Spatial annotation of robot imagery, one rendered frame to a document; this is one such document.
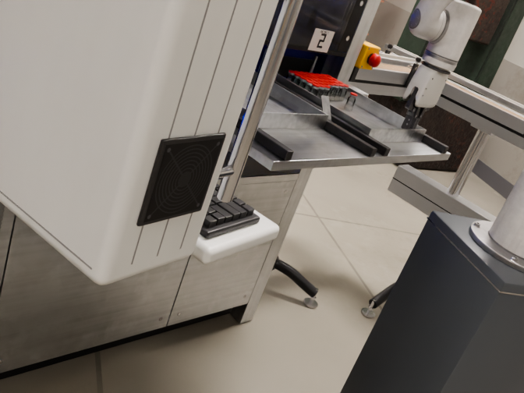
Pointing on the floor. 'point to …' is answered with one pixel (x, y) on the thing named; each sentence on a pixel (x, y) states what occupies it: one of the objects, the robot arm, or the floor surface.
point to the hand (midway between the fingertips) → (410, 123)
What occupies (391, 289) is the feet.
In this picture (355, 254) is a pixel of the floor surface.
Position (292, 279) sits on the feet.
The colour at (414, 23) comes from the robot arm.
